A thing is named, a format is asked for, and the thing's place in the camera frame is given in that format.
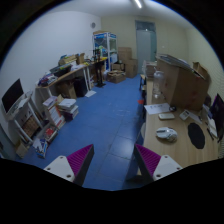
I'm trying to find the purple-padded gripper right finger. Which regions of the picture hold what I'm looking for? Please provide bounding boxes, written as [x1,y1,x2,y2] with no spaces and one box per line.
[134,144,182,184]

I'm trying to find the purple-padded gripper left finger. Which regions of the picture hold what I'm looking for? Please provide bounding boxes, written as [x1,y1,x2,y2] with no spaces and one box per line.
[44,144,94,186]

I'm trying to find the white grey computer mouse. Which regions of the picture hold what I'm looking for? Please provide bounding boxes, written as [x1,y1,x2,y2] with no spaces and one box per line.
[156,127,178,142]

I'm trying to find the black round mouse pad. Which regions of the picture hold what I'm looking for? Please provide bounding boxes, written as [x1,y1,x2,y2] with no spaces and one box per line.
[188,123,205,149]

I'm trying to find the black computer tower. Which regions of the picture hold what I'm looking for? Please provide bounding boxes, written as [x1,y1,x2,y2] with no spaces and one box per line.
[74,77,87,97]

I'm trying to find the white small rectangular device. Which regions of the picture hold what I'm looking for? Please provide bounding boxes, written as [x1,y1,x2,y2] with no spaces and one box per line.
[158,113,175,120]

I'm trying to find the white paper sheet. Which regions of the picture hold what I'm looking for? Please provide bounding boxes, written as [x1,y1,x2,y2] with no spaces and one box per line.
[144,103,170,115]

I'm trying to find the stack of books on floor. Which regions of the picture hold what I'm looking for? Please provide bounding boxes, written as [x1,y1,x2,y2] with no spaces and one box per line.
[58,99,78,121]

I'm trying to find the white shelf rack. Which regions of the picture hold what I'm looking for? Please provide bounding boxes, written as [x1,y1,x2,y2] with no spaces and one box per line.
[6,91,43,144]

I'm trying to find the white wooden long desk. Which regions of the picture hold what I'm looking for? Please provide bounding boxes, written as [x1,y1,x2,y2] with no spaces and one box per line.
[37,64,92,100]

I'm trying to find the large cardboard box on desk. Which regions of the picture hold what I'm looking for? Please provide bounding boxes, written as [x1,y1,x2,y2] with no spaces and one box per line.
[157,54,210,111]

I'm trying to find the clear water jug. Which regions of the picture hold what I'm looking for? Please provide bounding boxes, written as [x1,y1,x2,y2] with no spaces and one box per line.
[152,71,164,98]

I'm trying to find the black monitor on left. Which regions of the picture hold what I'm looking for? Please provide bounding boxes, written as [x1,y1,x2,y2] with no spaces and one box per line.
[2,80,24,113]

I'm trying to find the cardboard box on floor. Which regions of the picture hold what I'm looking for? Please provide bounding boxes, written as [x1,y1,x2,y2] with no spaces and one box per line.
[107,70,126,84]

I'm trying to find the stacked cardboard boxes by door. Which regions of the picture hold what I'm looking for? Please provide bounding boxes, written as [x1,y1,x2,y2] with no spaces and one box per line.
[118,47,138,78]

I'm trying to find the small cardboard box back right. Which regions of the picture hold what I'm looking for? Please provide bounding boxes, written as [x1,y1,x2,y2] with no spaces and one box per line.
[193,62,210,80]

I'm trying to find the blue claw vending machine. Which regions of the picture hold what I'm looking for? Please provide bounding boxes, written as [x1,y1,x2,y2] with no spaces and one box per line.
[93,31,118,71]

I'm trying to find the grey green door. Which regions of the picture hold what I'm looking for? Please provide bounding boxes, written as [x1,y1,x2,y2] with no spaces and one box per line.
[135,20,156,68]

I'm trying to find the ceiling light tube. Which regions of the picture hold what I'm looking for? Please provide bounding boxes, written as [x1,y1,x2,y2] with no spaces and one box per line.
[134,0,142,9]

